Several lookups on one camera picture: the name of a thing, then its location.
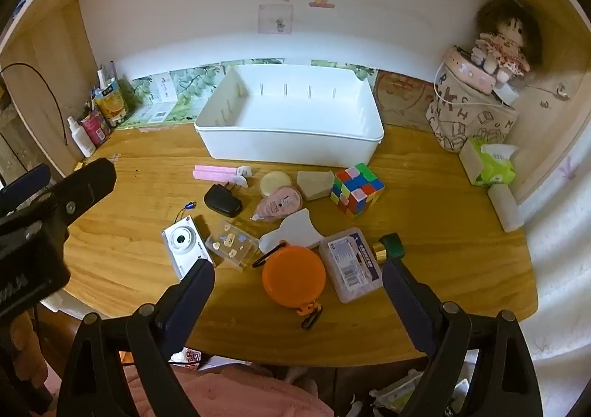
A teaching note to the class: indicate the orange round case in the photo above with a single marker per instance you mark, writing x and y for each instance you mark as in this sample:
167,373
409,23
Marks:
293,276

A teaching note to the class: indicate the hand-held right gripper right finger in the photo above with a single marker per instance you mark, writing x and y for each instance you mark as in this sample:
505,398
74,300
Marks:
406,301

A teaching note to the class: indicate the beige angular block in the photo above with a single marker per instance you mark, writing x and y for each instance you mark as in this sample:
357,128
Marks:
315,186

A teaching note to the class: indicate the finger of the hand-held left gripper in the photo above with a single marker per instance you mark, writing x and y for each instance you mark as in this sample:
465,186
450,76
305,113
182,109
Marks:
87,186
27,179

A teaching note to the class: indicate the pink round box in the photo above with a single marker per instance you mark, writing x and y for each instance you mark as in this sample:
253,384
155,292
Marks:
466,70

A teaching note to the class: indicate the letter-print fabric basket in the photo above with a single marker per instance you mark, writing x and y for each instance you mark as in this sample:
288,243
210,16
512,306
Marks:
466,126

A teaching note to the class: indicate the white tube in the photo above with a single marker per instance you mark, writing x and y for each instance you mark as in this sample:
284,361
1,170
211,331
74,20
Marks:
101,75

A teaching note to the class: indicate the clear labelled plastic box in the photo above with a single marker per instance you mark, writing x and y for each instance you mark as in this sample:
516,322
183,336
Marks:
348,264

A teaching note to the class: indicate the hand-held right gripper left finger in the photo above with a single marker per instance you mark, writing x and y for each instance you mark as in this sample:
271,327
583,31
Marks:
194,292

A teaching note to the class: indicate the brown printed board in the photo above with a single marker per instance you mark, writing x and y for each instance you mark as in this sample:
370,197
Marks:
401,98

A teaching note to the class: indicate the pink fleece clothing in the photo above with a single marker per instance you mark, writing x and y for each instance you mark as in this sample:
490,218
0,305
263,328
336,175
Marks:
231,394

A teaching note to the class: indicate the round cream tin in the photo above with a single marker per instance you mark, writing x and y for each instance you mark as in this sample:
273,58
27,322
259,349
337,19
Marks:
274,183

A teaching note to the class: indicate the red printed packet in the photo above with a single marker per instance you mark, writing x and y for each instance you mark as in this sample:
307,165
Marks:
94,129

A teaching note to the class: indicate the white power adapter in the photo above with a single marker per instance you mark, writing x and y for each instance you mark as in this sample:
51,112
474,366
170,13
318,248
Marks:
508,93

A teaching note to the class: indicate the small wall hook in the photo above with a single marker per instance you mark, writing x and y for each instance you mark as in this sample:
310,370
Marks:
561,91

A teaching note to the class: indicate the white squeeze bottle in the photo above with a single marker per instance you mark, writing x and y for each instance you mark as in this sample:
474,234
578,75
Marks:
82,139

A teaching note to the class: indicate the multicoloured puzzle cube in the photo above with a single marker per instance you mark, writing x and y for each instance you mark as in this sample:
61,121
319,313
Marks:
358,190

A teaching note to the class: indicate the white box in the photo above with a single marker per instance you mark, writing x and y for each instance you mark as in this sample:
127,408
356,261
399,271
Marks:
295,232

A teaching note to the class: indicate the white plastic storage bin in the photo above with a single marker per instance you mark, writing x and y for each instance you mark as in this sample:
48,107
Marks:
295,116

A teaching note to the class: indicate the green flattened cardboard box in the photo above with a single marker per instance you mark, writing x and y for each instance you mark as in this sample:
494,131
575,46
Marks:
194,79

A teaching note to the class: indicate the black charger plug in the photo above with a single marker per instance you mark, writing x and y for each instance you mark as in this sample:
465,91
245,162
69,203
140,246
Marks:
221,200

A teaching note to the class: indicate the white compact camera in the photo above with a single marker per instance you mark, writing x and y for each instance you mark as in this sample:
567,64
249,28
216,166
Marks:
184,246

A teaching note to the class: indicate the brown-haired rag doll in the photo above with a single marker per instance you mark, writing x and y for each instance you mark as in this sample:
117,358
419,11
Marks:
505,42

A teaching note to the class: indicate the pink correction tape dispenser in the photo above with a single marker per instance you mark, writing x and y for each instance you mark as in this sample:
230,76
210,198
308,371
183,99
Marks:
279,203

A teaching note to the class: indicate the orange juice carton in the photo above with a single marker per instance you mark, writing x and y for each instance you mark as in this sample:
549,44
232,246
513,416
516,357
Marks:
113,105

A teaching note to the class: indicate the green tissue pack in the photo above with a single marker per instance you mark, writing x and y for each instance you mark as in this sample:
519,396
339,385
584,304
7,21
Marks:
491,163

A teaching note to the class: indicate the clear acrylic box with stickers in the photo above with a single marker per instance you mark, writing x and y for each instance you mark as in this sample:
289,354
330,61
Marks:
233,243

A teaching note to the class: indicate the green bottle with gold cap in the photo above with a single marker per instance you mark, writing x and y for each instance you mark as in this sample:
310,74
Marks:
390,247

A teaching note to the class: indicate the square pale wall sticker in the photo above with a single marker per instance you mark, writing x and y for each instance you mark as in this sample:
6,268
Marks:
275,19

